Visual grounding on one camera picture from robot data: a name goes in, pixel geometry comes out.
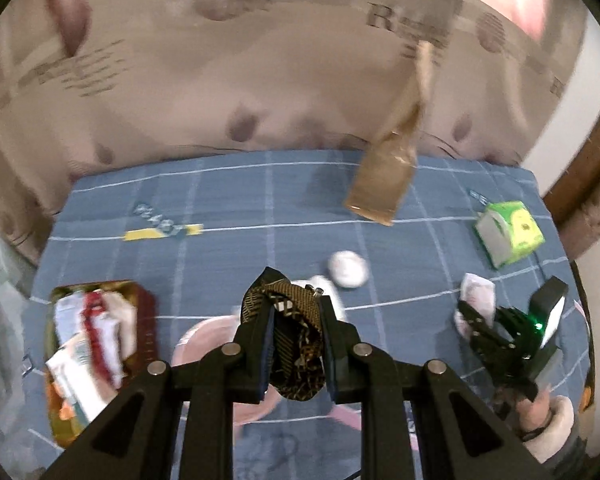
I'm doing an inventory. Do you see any grey cloth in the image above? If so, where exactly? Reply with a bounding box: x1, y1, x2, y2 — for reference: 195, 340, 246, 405
0, 220, 48, 466

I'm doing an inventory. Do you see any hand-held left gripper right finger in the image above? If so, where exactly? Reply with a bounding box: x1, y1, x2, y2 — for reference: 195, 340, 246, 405
320, 296, 556, 480

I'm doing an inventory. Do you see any brown wooden frame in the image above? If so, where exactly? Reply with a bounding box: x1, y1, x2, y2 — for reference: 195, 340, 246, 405
540, 100, 600, 261

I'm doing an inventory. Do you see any brown paper bag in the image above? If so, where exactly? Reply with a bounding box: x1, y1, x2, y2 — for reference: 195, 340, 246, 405
342, 40, 436, 227

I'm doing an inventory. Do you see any blue checked blanket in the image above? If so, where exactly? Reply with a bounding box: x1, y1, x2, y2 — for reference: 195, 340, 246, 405
30, 149, 593, 480

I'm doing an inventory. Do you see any red tray of packets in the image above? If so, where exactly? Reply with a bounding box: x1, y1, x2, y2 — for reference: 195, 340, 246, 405
44, 280, 158, 447

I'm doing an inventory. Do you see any orange rubber animal toy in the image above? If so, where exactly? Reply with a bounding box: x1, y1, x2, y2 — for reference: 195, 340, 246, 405
47, 380, 88, 441

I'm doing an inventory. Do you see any red white santa hat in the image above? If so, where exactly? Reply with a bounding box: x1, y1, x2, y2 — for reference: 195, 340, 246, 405
80, 292, 123, 391

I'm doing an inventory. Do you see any white fluffy plush ball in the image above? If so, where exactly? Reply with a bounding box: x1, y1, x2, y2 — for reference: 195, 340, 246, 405
328, 251, 370, 290

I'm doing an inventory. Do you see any green tissue pack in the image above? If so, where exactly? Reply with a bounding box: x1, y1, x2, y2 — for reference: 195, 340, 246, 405
474, 200, 545, 268

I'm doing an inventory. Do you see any teal white snack packet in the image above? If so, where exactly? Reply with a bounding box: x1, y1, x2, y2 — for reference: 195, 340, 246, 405
46, 335, 111, 423

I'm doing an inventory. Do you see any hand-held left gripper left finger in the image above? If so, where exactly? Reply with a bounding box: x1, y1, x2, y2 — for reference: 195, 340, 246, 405
42, 305, 276, 480

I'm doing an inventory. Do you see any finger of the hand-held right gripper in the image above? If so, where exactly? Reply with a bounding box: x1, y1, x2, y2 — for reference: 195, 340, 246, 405
457, 300, 506, 356
495, 305, 533, 341

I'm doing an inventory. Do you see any beige leaf print curtain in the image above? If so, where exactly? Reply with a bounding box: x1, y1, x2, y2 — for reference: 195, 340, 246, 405
0, 0, 591, 271

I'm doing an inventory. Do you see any person's right hand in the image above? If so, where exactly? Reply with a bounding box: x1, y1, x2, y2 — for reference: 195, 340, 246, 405
517, 387, 553, 436

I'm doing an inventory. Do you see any dark patterned cloth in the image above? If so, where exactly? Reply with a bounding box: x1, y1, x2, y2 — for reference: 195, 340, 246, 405
241, 266, 328, 402

